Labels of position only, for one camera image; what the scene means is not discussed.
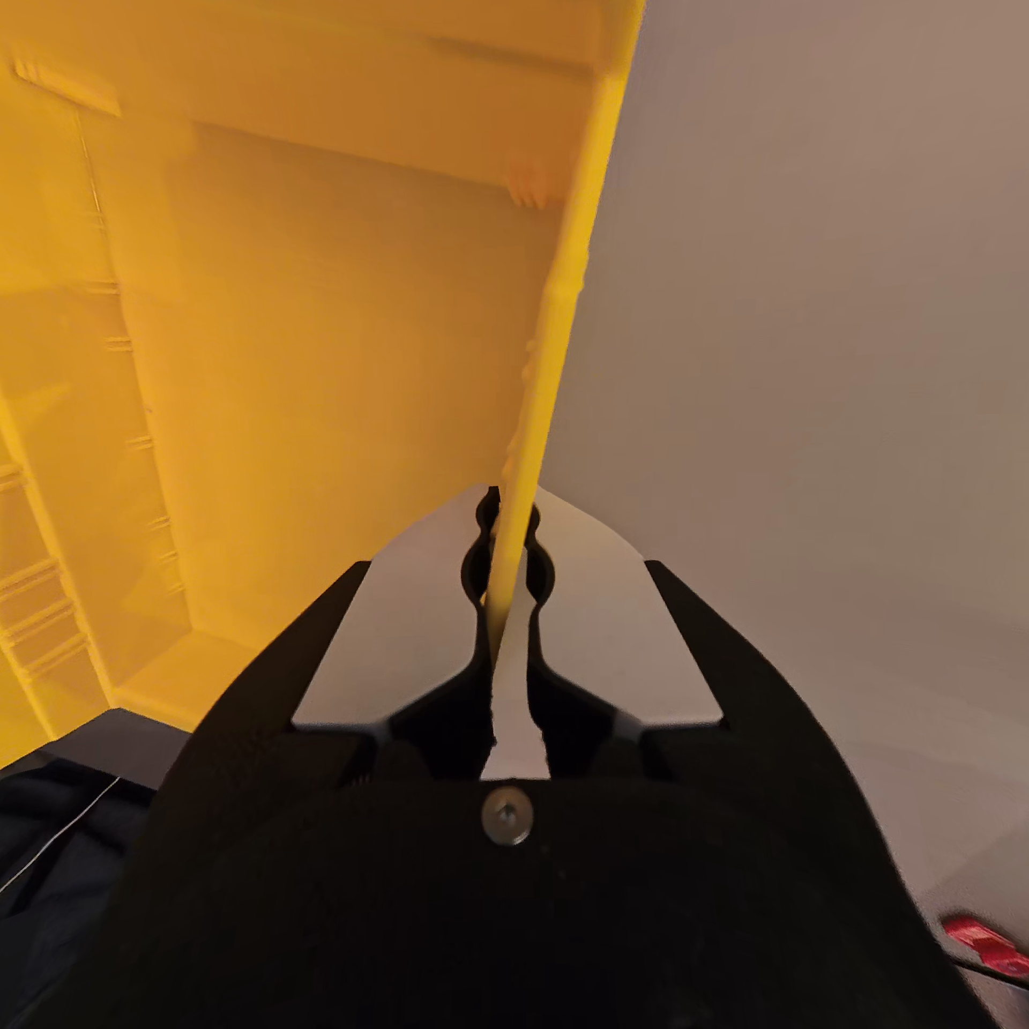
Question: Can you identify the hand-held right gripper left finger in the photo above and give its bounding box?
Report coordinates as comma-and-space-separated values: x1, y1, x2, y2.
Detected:
292, 484, 501, 779

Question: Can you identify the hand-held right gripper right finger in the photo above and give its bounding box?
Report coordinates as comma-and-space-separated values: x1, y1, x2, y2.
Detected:
524, 484, 726, 779

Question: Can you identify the yellow plastic bin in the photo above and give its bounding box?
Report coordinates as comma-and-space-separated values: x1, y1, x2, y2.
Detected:
0, 0, 646, 773

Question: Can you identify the dark printed cloth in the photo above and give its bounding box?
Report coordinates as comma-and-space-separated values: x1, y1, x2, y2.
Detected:
0, 756, 158, 1029

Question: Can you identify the red tag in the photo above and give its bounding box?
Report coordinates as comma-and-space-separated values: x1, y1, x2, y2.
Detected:
942, 912, 1029, 978

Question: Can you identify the thin white cable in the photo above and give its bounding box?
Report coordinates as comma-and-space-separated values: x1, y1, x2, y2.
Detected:
0, 773, 123, 892

